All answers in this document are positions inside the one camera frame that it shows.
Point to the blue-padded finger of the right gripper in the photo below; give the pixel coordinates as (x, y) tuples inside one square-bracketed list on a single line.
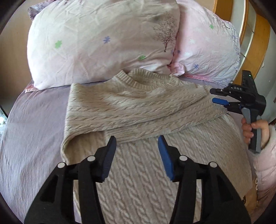
[(220, 101)]

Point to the pink padded jacket sleeve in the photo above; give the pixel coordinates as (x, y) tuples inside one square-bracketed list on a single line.
[(264, 166)]

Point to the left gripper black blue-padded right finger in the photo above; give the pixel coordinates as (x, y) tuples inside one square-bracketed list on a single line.
[(220, 202)]

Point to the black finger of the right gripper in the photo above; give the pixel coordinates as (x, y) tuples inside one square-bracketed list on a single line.
[(220, 92)]

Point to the person's right hand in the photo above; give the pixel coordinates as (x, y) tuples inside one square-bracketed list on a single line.
[(247, 131)]

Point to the pale pink floral left pillow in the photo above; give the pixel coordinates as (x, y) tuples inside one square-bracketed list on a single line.
[(90, 41)]

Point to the wooden headboard frame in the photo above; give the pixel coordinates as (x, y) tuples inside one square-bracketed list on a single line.
[(253, 29)]

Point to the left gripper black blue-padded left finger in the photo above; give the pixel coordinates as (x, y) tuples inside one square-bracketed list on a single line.
[(54, 201)]

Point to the beige cable-knit sweater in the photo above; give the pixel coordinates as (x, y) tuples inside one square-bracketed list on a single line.
[(136, 108)]

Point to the pink floral right pillow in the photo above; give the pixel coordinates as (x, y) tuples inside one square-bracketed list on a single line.
[(207, 47)]

